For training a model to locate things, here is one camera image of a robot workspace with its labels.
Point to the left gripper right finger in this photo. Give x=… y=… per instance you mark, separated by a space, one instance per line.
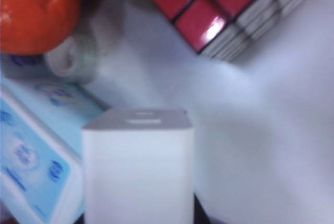
x=199 y=214

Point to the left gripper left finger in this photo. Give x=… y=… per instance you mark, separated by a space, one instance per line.
x=79 y=218

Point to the white charging block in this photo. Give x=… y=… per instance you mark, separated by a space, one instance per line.
x=138 y=169

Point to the light blue wipes pack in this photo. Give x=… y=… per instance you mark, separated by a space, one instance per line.
x=39 y=135

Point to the Rubik's cube white stickers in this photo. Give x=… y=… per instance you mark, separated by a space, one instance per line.
x=208 y=4

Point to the orange fruit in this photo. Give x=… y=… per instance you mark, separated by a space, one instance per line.
x=34 y=12

